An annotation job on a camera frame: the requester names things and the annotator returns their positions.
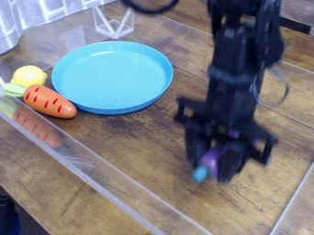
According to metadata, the black cable loop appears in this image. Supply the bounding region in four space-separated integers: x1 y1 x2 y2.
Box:
120 0 181 15

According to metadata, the yellow toy lemon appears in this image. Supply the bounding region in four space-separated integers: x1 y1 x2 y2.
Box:
10 65 46 88

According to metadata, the clear acrylic front wall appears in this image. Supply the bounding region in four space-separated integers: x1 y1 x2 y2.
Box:
0 77 214 235

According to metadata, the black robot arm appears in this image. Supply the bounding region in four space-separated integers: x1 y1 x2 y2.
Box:
175 0 283 184

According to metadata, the grey patterned curtain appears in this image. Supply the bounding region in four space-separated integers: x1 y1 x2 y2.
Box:
0 0 116 55

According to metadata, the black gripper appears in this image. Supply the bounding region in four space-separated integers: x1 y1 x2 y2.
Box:
173 88 278 184

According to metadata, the purple toy eggplant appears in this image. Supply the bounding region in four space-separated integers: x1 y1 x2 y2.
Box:
191 129 243 185

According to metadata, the orange toy carrot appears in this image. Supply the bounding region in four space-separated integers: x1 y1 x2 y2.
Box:
2 84 77 118

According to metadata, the blue round tray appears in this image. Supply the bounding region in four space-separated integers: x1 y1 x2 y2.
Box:
52 41 172 115

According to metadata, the clear acrylic stand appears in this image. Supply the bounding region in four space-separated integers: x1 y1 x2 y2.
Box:
92 6 133 39

